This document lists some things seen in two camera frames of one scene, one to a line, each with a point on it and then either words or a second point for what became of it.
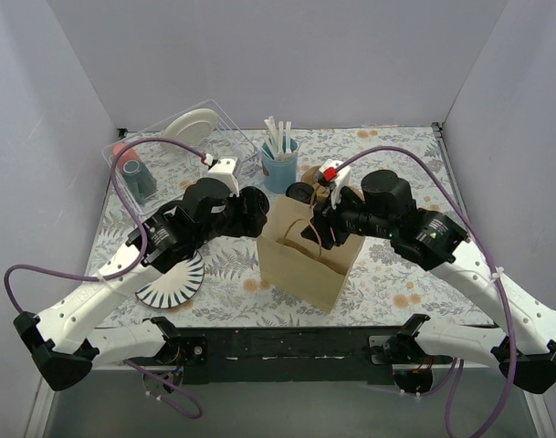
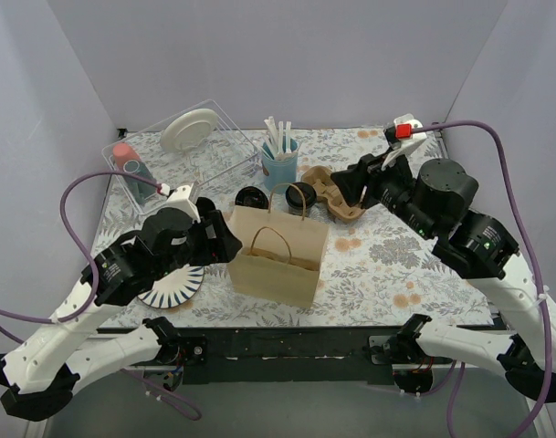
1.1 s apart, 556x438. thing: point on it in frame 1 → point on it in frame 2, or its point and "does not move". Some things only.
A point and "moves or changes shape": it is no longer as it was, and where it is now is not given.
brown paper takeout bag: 295,264 moves or changes shape
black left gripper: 255,208 → 212,238
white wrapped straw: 288,137 does not move
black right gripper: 328,225 → 366,178
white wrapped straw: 280,138 does not move
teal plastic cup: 139,180 does not move
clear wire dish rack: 152,165 does not move
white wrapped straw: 271,135 does not move
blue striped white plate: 175,286 does not move
